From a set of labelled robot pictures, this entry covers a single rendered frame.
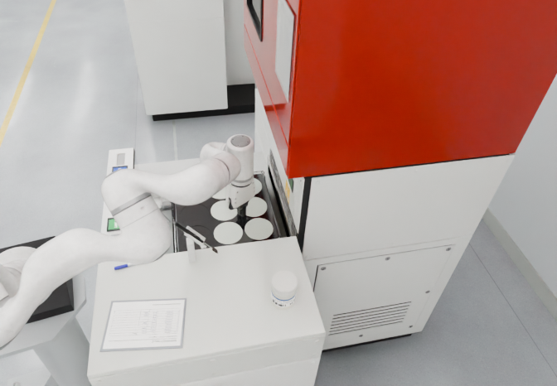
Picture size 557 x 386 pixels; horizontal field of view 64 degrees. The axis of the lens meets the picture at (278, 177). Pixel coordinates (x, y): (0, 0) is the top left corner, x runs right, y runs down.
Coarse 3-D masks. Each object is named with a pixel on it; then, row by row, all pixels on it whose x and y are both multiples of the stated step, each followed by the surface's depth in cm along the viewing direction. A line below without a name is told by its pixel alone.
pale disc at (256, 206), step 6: (252, 198) 166; (258, 198) 166; (252, 204) 164; (258, 204) 164; (264, 204) 164; (246, 210) 162; (252, 210) 162; (258, 210) 162; (264, 210) 162; (252, 216) 160
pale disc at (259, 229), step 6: (252, 222) 158; (258, 222) 158; (264, 222) 158; (246, 228) 156; (252, 228) 156; (258, 228) 156; (264, 228) 156; (270, 228) 156; (252, 234) 153; (258, 234) 154; (264, 234) 154; (270, 234) 154
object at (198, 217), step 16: (256, 176) 175; (176, 208) 161; (192, 208) 161; (208, 208) 162; (192, 224) 156; (208, 224) 156; (240, 224) 156; (272, 224) 157; (208, 240) 151; (240, 240) 151; (256, 240) 152
